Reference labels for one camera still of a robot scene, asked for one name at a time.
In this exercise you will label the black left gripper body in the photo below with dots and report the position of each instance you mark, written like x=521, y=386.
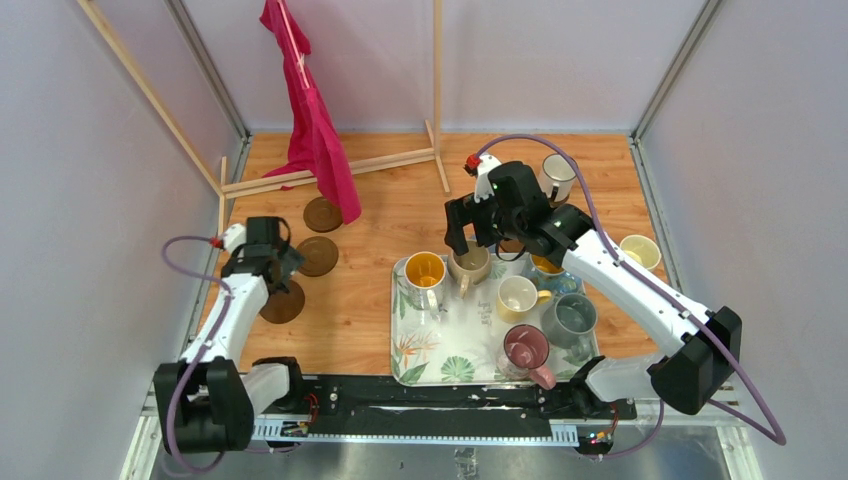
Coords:
x=291, y=261

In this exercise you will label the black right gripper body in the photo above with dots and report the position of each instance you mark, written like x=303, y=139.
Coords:
x=491, y=225

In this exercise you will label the amber brown coaster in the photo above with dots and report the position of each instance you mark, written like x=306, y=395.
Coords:
x=320, y=254

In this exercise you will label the plain dark brown coaster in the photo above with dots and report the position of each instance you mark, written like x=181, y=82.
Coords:
x=283, y=307

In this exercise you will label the ringed brown coaster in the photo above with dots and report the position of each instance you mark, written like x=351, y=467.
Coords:
x=321, y=216

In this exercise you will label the cream white mug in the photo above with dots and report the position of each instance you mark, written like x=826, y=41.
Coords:
x=643, y=250

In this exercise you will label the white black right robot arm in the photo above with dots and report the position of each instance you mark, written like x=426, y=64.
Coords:
x=699, y=348

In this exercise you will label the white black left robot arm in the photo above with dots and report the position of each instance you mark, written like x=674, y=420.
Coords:
x=204, y=404

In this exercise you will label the white enamel mug black rim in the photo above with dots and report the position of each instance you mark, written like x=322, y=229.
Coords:
x=556, y=179

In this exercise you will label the beige ceramic mug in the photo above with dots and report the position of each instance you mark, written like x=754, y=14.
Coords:
x=471, y=268

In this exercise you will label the wooden drying rack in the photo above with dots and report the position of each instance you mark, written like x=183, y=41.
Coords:
x=231, y=191

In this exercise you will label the blue mug yellow inside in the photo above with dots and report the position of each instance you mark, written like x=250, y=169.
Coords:
x=546, y=276

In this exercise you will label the glass mug yellow inside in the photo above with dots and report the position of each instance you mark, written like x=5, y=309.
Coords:
x=425, y=274

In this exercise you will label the pale yellow mug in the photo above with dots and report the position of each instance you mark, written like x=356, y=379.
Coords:
x=517, y=296

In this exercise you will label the magenta cloth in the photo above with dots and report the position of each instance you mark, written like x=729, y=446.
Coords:
x=314, y=145

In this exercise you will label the grey ceramic mug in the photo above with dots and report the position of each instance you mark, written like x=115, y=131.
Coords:
x=570, y=322

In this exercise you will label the floral white serving tray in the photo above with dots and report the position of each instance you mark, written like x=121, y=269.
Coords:
x=457, y=348

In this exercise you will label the pink ceramic mug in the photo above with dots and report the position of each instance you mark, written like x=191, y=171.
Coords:
x=523, y=356

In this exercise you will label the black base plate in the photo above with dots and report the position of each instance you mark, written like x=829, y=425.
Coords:
x=358, y=407

